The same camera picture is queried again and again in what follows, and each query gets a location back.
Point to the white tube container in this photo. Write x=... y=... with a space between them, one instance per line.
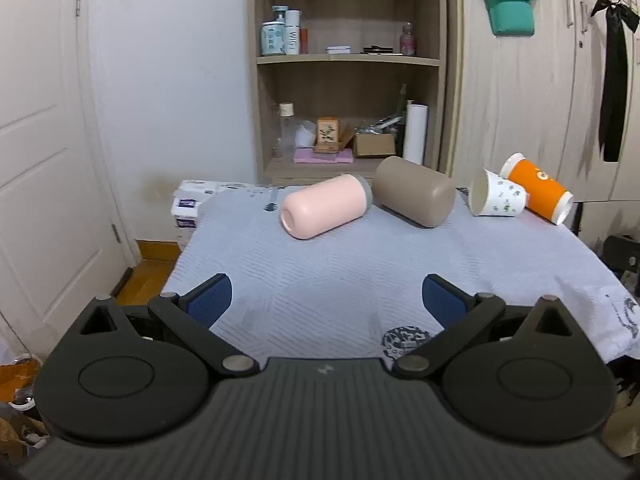
x=292 y=32

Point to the light wooden wardrobe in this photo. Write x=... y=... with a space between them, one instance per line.
x=505 y=90

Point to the purple white tissue pack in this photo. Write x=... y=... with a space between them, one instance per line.
x=192 y=200

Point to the brown cardboard box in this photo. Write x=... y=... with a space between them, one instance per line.
x=374 y=144

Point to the pink flat box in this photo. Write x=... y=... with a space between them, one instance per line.
x=322 y=156

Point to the black hanging ribbon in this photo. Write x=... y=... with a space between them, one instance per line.
x=614 y=85

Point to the grey patterned tablecloth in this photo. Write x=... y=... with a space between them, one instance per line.
x=325 y=270

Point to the white flat tin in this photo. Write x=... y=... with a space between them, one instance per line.
x=338 y=49

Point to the black flat case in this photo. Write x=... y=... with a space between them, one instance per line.
x=380 y=49

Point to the pink cup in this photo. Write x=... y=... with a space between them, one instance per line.
x=325 y=205

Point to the white paper roll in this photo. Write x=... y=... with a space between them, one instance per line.
x=416 y=132

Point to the small orange box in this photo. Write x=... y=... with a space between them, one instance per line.
x=304 y=40

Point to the wooden box plant picture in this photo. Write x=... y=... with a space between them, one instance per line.
x=327 y=135

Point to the white door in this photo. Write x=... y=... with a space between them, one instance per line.
x=40 y=160

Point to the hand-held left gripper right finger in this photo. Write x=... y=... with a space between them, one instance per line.
x=442 y=302

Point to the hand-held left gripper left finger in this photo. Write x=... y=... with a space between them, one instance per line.
x=212 y=301

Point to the orange plastic bag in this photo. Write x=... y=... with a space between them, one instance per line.
x=17 y=377

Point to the black chair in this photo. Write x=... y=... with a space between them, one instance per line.
x=622 y=255

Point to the clear bottle cream cap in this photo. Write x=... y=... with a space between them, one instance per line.
x=287 y=130

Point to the pink bottle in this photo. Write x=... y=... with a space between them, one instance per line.
x=408 y=42

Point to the white patterned paper cup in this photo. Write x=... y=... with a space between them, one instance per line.
x=500 y=195

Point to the teal box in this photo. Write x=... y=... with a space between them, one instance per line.
x=510 y=10

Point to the wooden bookshelf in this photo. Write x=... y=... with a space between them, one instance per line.
x=350 y=87

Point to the orange paper cup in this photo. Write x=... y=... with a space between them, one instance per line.
x=542 y=191

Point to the white crumpled paper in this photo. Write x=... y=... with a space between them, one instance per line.
x=306 y=134

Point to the taupe cup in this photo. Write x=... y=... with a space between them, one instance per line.
x=415 y=190

